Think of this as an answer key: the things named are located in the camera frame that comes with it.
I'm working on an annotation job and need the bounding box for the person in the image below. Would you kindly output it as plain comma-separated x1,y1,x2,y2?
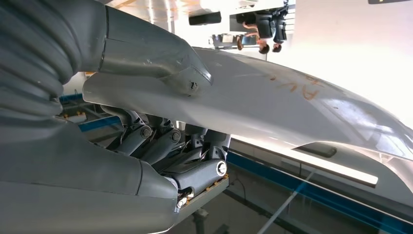
272,35,288,54
239,19,275,55

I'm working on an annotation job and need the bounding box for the desk monitor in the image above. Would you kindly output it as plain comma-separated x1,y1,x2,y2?
211,34,259,50

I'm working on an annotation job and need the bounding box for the grey metal bracket plate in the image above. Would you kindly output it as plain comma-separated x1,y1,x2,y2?
175,174,230,224

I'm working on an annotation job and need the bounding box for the black carry case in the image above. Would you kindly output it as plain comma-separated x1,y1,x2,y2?
188,11,222,26

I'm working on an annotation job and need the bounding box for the blue overhead beam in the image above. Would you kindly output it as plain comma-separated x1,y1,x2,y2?
225,151,413,234
59,94,123,133

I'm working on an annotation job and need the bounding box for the linear ceiling light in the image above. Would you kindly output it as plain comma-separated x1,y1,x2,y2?
232,136,379,188

